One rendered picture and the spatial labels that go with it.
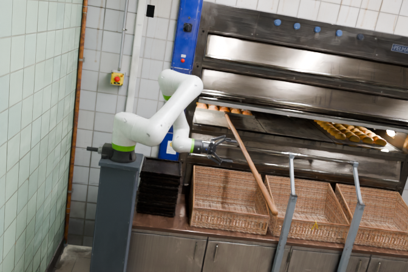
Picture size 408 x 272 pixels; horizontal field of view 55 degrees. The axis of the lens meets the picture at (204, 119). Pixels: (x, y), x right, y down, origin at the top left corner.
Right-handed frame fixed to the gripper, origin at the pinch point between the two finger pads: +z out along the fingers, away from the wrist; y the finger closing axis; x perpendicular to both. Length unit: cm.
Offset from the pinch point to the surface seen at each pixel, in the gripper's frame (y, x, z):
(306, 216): 59, -38, 78
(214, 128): 1, -54, -7
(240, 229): 58, -5, 17
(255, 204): 56, -43, 36
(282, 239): 56, 6, 45
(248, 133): 1, -54, 21
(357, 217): 32, 6, 93
